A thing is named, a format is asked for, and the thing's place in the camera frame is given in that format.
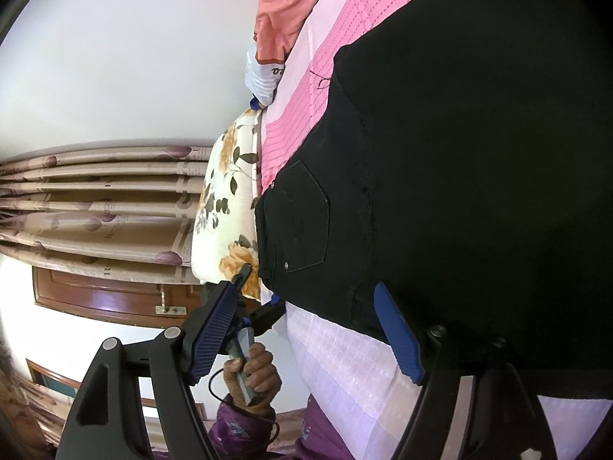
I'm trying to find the person's purple clothing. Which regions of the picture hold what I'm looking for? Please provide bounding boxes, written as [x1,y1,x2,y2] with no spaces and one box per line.
[293,393,357,460]

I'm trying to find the black cable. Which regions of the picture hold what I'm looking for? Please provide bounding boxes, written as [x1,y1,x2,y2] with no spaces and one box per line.
[208,368,281,444]

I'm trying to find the pink bedsheet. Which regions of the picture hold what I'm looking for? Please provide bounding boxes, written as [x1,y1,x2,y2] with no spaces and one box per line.
[259,0,613,460]

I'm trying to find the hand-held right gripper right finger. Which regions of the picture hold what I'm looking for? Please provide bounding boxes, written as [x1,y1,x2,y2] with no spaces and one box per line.
[374,282,559,460]

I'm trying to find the person's left hand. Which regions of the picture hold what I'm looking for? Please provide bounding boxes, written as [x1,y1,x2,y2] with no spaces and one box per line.
[223,342,283,414]

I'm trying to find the black pants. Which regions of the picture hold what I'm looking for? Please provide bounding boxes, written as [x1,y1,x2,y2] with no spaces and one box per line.
[254,0,613,401]

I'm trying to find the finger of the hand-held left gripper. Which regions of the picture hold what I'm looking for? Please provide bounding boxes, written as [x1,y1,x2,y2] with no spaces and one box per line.
[242,296,287,337]
[231,263,254,294]

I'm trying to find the beige patterned curtain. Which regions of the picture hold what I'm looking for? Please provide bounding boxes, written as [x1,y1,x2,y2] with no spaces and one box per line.
[0,146,216,281]

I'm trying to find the brass door latch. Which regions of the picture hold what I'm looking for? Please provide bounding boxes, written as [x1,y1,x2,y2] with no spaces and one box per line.
[154,287,187,317]

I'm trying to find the person's left forearm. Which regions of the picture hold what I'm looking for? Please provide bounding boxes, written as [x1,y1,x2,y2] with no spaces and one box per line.
[211,401,279,457]

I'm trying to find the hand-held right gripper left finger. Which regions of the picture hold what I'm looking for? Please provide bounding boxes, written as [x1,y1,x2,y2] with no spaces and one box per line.
[56,280,241,460]

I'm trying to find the brown wooden door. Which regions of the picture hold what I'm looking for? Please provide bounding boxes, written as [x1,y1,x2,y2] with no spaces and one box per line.
[33,266,212,330]

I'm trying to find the pink orange checkered pillow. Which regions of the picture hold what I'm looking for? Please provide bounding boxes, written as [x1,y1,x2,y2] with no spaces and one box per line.
[244,0,338,106]

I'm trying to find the floral cream pillow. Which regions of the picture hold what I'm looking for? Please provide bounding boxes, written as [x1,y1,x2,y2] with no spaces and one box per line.
[192,108,263,302]

